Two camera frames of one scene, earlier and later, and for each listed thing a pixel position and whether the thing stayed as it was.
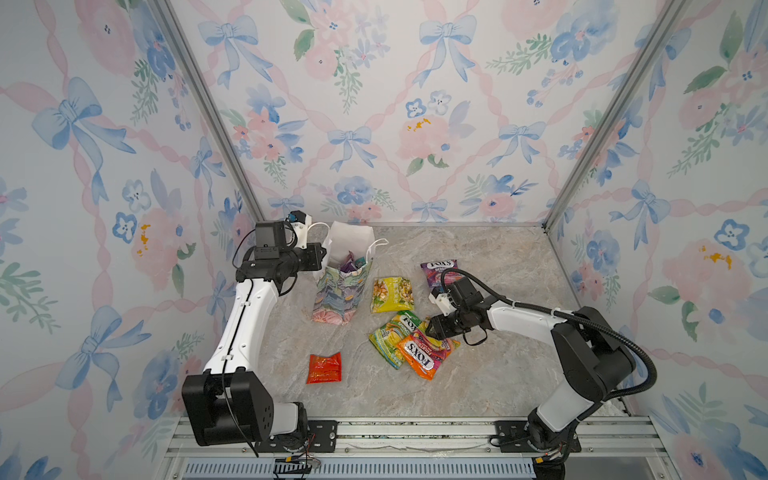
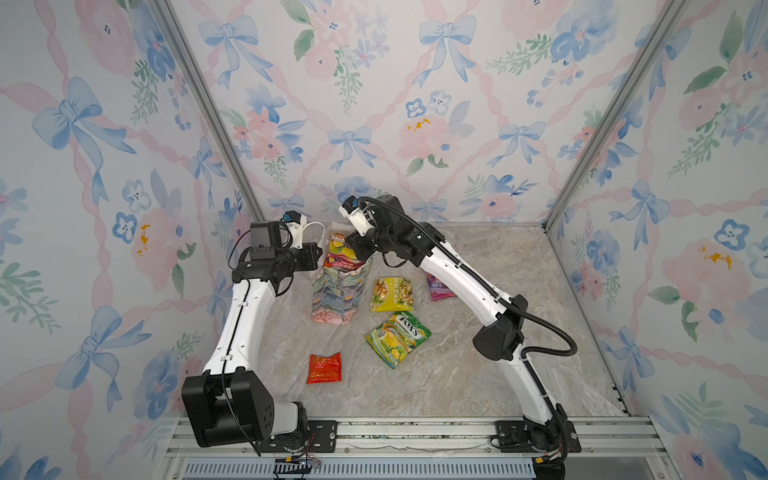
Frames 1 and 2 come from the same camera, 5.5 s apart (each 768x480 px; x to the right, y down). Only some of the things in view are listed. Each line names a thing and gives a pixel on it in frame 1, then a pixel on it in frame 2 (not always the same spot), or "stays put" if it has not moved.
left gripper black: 315,253 stays put
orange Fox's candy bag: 420,356 -> 340,255
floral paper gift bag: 342,280 stays put
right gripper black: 438,327 -> 356,244
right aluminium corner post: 671,10 stays put
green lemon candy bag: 386,339 stays put
